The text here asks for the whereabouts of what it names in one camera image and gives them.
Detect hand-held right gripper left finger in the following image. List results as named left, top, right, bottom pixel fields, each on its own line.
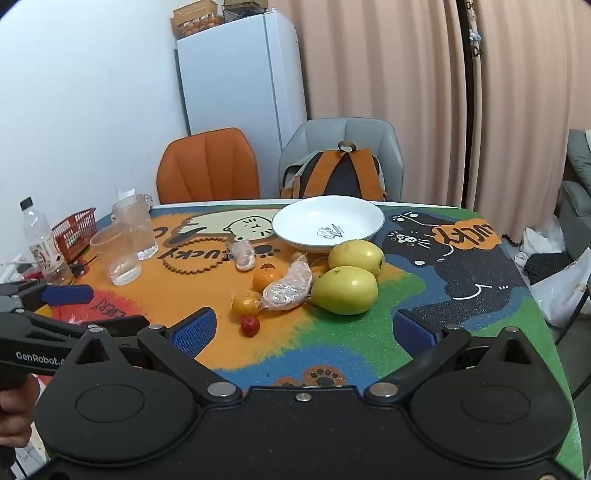
left=73, top=308, right=243, bottom=406

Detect person's left hand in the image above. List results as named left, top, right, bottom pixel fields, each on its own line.
left=0, top=375, right=37, bottom=446

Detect orange chair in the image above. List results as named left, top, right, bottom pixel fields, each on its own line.
left=156, top=128, right=260, bottom=205

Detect clear plastic bottle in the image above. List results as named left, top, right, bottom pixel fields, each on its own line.
left=19, top=197, right=75, bottom=286

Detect white tissue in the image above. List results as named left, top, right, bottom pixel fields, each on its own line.
left=115, top=187, right=153, bottom=205

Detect dark cloth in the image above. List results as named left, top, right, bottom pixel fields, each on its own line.
left=524, top=253, right=573, bottom=284

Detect yellow-green pear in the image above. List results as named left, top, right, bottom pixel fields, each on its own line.
left=311, top=266, right=378, bottom=316
left=328, top=240, right=385, bottom=278

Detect white plastic bag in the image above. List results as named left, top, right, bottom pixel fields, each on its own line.
left=531, top=249, right=591, bottom=328
left=515, top=215, right=566, bottom=268

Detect small orange mandarin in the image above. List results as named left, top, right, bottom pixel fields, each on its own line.
left=232, top=291, right=262, bottom=315

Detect curtain tie ornament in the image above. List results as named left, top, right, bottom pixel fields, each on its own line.
left=465, top=0, right=483, bottom=57

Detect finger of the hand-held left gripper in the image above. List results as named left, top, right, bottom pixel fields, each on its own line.
left=0, top=280, right=94, bottom=311
left=0, top=310, right=151, bottom=346

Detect cartoon cat printed table mat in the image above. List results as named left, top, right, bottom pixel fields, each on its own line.
left=28, top=199, right=583, bottom=476

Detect tall clear glass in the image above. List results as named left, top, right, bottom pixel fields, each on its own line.
left=112, top=194, right=159, bottom=260

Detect clear plastic cup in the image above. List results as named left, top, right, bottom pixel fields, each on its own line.
left=90, top=224, right=142, bottom=287

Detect pink curtain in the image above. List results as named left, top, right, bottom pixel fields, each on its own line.
left=272, top=0, right=468, bottom=210
left=475, top=0, right=591, bottom=227

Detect white plate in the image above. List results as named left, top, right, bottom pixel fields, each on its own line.
left=271, top=195, right=385, bottom=254

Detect long plastic-wrapped sweet potato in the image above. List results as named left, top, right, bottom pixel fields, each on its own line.
left=261, top=253, right=314, bottom=311

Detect red plastic basket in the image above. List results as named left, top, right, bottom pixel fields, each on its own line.
left=51, top=208, right=97, bottom=259

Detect orange and black backpack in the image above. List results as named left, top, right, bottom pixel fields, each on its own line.
left=280, top=141, right=387, bottom=201

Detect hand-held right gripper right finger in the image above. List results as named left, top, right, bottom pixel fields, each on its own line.
left=365, top=308, right=536, bottom=407

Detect white refrigerator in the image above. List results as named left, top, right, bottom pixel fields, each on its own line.
left=175, top=10, right=309, bottom=139

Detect cardboard egg carton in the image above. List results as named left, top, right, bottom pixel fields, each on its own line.
left=168, top=0, right=225, bottom=38

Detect grey sofa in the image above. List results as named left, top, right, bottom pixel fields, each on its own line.
left=556, top=129, right=591, bottom=259

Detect grey chair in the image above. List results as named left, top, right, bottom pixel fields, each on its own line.
left=277, top=119, right=404, bottom=202

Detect dark wire basket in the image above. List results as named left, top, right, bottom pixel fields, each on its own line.
left=222, top=0, right=269, bottom=24

